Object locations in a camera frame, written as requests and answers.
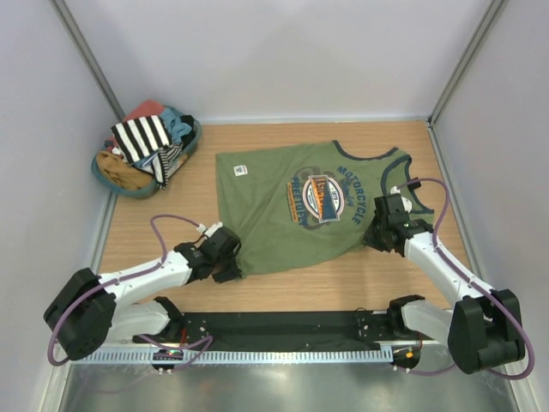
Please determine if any green motorcycle tank top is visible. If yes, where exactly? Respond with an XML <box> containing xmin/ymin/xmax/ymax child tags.
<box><xmin>215</xmin><ymin>140</ymin><xmax>434</xmax><ymax>276</ymax></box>

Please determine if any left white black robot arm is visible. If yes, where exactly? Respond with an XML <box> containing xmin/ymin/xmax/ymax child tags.
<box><xmin>44</xmin><ymin>222</ymin><xmax>241</xmax><ymax>361</ymax></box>

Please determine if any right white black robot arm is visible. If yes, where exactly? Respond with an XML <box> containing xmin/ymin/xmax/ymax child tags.
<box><xmin>363</xmin><ymin>193</ymin><xmax>528</xmax><ymax>374</ymax></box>

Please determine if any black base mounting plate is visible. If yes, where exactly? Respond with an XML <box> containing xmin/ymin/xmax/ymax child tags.
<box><xmin>131</xmin><ymin>310</ymin><xmax>439</xmax><ymax>354</ymax></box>

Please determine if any teal laundry basket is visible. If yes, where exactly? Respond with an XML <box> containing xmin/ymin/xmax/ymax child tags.
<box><xmin>91</xmin><ymin>100</ymin><xmax>202</xmax><ymax>199</ymax></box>

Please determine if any mustard yellow garment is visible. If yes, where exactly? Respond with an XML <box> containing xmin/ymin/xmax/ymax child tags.
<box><xmin>95</xmin><ymin>151</ymin><xmax>154</xmax><ymax>191</ymax></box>

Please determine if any teal blue garment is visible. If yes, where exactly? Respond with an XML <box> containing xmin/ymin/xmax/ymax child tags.
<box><xmin>160</xmin><ymin>106</ymin><xmax>196</xmax><ymax>144</ymax></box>

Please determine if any black white striped top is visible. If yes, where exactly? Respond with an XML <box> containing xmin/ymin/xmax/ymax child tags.
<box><xmin>111</xmin><ymin>115</ymin><xmax>172</xmax><ymax>165</ymax></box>

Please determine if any red garment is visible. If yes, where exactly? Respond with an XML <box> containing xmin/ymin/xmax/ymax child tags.
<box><xmin>124</xmin><ymin>100</ymin><xmax>165</xmax><ymax>121</ymax></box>

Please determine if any perforated white cable duct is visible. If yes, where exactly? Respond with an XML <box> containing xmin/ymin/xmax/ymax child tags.
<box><xmin>78</xmin><ymin>346</ymin><xmax>393</xmax><ymax>366</ymax></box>

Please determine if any aluminium front rail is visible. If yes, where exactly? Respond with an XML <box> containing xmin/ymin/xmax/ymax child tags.
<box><xmin>51</xmin><ymin>308</ymin><xmax>522</xmax><ymax>347</ymax></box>

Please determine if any right aluminium corner post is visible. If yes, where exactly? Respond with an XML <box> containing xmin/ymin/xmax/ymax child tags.
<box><xmin>426</xmin><ymin>0</ymin><xmax>510</xmax><ymax>130</ymax></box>

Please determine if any aluminium corner post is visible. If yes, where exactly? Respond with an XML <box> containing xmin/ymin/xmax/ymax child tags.
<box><xmin>49</xmin><ymin>0</ymin><xmax>125</xmax><ymax>120</ymax></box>
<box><xmin>426</xmin><ymin>0</ymin><xmax>510</xmax><ymax>130</ymax></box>

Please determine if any left aluminium corner post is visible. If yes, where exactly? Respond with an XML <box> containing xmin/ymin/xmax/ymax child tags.
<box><xmin>49</xmin><ymin>0</ymin><xmax>125</xmax><ymax>120</ymax></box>

